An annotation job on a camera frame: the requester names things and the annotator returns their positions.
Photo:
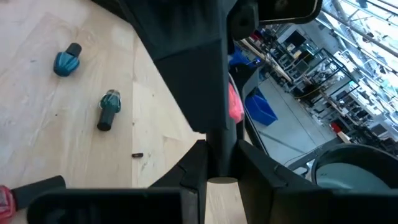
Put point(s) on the blue nail polish bottle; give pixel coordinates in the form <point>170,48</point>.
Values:
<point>66,62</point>

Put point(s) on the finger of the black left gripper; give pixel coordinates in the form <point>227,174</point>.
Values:
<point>244,21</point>
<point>192,77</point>

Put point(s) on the green nail polish bottle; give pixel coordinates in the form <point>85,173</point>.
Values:
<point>109,107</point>

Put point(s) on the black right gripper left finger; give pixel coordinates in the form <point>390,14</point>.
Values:
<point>124,205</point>

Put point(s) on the small black debris piece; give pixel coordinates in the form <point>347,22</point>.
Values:
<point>137,155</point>

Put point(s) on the blue plastic bin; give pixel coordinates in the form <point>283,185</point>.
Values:
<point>241,57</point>
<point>261,109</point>

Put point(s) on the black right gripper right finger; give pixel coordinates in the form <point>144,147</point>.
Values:
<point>295,202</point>

